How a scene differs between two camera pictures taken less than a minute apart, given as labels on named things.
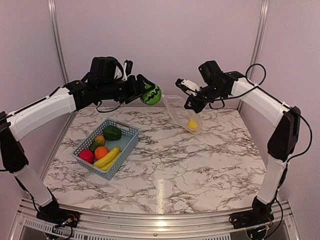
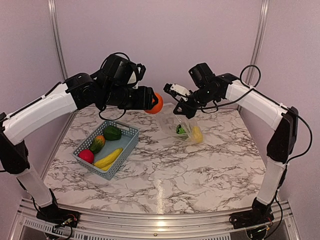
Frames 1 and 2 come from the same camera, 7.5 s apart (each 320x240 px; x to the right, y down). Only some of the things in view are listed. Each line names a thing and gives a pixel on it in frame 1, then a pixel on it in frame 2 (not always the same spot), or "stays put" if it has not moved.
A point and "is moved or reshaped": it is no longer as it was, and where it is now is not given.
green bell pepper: x=112 y=133 stays put
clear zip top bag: x=185 y=117 is moved or reshaped
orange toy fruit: x=100 y=151 → x=158 y=106
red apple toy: x=86 y=155 stays put
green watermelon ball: x=152 y=97 is moved or reshaped
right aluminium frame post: x=259 y=39 stays put
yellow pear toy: x=192 y=124 → x=197 y=135
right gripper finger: x=192 y=108 → x=188 y=115
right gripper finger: x=189 y=103 → x=180 y=104
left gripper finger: x=148 y=84 → x=155 y=97
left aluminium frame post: x=52 y=7 stays put
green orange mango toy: x=98 y=141 stays put
